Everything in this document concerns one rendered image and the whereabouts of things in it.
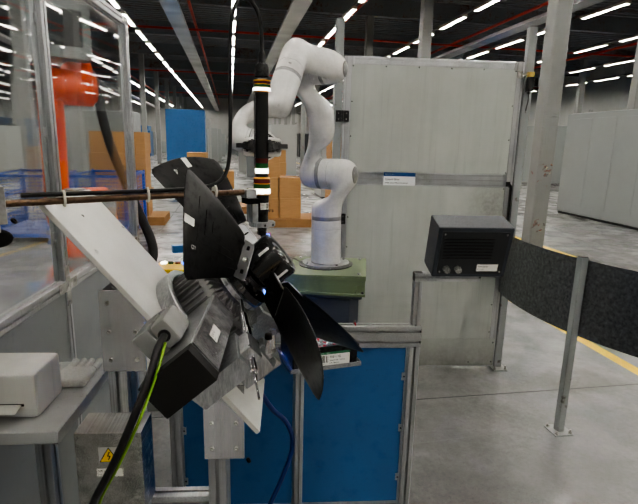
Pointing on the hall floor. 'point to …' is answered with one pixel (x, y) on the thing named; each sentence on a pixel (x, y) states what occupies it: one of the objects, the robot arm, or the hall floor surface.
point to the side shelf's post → (49, 473)
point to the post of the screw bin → (297, 438)
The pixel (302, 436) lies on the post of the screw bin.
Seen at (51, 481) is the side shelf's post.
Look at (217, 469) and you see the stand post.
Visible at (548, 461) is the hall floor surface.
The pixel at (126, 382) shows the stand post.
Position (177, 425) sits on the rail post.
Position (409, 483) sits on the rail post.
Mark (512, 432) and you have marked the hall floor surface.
